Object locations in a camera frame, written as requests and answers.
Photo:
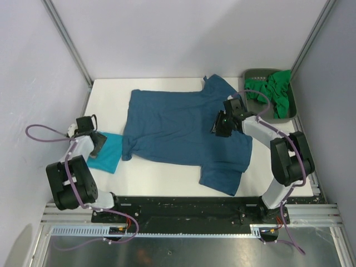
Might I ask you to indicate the green crumpled t shirt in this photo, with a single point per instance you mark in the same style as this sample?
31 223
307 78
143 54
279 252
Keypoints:
267 86

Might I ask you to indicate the right aluminium frame post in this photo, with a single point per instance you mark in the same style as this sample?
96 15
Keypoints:
317 27

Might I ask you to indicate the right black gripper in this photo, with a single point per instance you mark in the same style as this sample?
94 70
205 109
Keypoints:
218 127

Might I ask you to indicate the left aluminium frame post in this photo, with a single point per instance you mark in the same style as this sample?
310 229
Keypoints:
64 34

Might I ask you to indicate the grey plastic bin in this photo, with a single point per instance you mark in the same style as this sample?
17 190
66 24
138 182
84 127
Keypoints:
267 112

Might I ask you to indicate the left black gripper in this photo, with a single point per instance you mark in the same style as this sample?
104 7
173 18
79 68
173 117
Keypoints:
102 139

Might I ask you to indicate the dark blue t shirt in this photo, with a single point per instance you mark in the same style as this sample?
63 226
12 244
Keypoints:
175 128

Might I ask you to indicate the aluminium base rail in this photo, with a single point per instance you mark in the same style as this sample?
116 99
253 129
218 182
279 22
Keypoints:
313 211

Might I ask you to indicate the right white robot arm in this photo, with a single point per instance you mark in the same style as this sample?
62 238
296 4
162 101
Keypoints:
291 159

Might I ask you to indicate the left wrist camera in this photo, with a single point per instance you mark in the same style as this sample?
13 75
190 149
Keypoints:
71 130

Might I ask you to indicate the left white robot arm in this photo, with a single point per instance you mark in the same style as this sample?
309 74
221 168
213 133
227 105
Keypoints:
71 182

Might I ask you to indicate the teal folded t shirt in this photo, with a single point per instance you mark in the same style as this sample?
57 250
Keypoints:
108 158

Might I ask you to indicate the aluminium frame post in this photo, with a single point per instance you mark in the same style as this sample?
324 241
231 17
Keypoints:
317 27
64 34

